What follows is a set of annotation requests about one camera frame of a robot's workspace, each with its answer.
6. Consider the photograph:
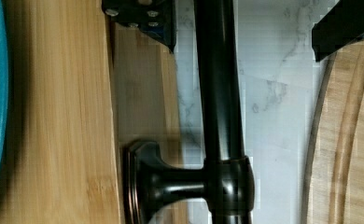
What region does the wooden drawer box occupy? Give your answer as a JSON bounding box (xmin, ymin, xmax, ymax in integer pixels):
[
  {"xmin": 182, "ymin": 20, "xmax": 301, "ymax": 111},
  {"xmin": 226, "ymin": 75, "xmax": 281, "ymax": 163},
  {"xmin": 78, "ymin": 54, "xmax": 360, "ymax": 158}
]
[{"xmin": 0, "ymin": 0, "xmax": 182, "ymax": 224}]

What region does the dark bronze drawer handle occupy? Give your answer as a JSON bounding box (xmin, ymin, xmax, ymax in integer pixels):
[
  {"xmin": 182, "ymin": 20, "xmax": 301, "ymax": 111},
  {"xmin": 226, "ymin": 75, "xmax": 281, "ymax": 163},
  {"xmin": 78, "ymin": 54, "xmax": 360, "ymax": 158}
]
[{"xmin": 123, "ymin": 0, "xmax": 255, "ymax": 224}]

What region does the bamboo cutting board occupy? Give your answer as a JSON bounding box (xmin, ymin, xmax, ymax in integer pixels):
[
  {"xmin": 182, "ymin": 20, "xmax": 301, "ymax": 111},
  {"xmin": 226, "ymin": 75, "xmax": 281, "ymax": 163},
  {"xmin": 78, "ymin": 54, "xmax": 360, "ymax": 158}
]
[{"xmin": 301, "ymin": 40, "xmax": 364, "ymax": 224}]

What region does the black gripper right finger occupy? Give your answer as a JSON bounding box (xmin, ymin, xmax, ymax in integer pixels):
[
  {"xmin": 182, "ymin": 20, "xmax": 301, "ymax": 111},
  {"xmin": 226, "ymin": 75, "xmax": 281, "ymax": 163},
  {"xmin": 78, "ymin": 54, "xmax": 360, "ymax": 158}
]
[{"xmin": 312, "ymin": 0, "xmax": 364, "ymax": 62}]

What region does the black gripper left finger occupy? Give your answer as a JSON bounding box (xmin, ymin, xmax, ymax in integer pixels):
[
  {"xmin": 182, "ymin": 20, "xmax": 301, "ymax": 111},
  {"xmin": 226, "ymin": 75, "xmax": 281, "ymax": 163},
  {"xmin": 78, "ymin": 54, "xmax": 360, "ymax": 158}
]
[{"xmin": 102, "ymin": 0, "xmax": 176, "ymax": 52}]

